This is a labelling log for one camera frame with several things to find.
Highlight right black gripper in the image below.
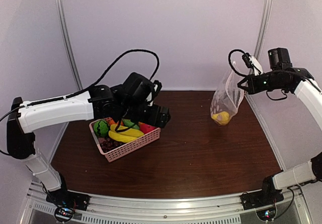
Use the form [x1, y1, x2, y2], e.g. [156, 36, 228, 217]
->
[238, 71, 287, 95]

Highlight clear zip top bag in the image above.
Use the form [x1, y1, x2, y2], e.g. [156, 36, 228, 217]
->
[210, 69, 245, 121]

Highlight yellow toy lemon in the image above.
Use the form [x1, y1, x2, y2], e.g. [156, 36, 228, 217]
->
[211, 111, 230, 126]

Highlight yellow toy banana bunch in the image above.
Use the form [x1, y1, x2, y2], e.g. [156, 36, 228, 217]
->
[108, 124, 144, 143]

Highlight orange toy orange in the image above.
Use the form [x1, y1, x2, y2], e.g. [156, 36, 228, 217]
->
[106, 117, 124, 126]

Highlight green toy watermelon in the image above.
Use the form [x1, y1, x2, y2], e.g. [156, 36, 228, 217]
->
[93, 119, 110, 138]

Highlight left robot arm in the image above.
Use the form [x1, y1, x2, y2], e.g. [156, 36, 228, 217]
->
[6, 72, 171, 206]

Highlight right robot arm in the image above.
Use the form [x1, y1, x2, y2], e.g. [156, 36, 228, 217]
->
[237, 48, 321, 205]

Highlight red toy apple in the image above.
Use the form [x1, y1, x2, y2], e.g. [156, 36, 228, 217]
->
[139, 123, 155, 134]

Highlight green toy pepper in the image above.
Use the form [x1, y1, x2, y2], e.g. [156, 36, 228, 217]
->
[122, 119, 140, 130]

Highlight pink perforated plastic basket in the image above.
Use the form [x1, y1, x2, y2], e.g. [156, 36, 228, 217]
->
[89, 118, 160, 162]

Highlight dark purple toy grapes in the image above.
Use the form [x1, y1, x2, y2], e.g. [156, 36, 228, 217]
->
[99, 137, 124, 153]

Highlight right round circuit board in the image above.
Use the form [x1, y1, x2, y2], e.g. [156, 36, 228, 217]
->
[256, 207, 277, 221]

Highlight round circuit board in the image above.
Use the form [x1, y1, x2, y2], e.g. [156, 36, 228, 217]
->
[256, 207, 277, 221]
[54, 207, 75, 222]

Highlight left round circuit board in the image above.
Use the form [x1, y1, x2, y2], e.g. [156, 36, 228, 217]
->
[54, 207, 75, 222]

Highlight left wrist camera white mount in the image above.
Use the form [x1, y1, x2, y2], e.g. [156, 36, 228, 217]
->
[145, 80, 162, 106]

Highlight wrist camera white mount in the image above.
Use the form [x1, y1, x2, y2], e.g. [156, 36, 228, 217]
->
[145, 80, 162, 106]
[242, 53, 264, 76]

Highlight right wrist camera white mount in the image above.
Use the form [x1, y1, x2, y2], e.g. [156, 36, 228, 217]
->
[242, 53, 264, 76]

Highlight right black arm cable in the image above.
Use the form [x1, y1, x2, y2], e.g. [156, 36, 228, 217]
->
[228, 49, 289, 101]

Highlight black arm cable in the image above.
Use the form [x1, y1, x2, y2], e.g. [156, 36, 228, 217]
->
[0, 49, 160, 157]
[228, 49, 289, 101]

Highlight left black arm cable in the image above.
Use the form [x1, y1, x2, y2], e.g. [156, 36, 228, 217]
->
[0, 49, 160, 157]

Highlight right aluminium frame post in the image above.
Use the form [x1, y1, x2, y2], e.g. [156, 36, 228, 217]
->
[254, 0, 273, 58]

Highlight aluminium frame post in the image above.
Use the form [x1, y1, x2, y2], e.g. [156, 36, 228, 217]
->
[55, 0, 83, 90]
[254, 0, 273, 58]

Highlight front aluminium rail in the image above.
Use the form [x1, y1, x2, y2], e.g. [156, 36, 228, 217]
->
[20, 181, 312, 224]

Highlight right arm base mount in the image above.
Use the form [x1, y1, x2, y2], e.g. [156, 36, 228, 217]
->
[240, 176, 284, 210]

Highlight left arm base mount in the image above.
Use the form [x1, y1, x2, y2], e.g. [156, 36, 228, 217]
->
[42, 184, 90, 211]

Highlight left aluminium frame post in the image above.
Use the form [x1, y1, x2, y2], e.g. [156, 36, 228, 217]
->
[55, 0, 83, 90]

